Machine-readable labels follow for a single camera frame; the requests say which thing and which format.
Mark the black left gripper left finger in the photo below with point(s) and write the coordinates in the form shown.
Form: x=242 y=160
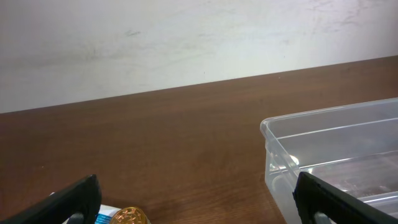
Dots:
x=78 y=203

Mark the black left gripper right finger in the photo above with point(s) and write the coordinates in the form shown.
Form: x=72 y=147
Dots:
x=319 y=202

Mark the clear plastic container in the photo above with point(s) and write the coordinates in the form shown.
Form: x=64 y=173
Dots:
x=352 y=147

